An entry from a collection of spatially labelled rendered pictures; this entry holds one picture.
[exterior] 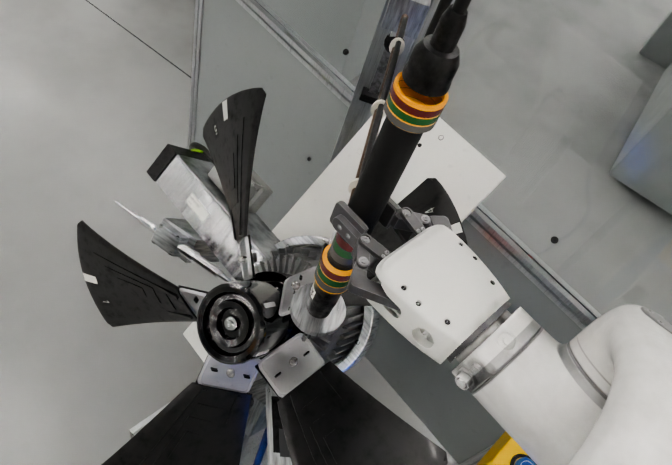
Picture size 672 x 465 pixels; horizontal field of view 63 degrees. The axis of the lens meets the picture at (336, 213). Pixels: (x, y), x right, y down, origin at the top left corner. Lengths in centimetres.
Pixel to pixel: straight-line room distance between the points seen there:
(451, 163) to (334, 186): 23
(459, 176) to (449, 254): 49
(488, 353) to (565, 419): 7
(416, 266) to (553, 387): 14
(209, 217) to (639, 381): 81
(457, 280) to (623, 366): 16
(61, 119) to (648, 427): 267
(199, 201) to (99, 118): 180
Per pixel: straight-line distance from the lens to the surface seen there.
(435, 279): 49
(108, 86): 299
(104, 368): 213
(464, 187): 99
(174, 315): 100
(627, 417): 39
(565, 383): 48
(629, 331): 45
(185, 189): 110
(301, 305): 69
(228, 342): 84
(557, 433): 48
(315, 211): 107
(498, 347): 48
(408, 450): 87
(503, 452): 107
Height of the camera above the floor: 197
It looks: 50 degrees down
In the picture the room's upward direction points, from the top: 22 degrees clockwise
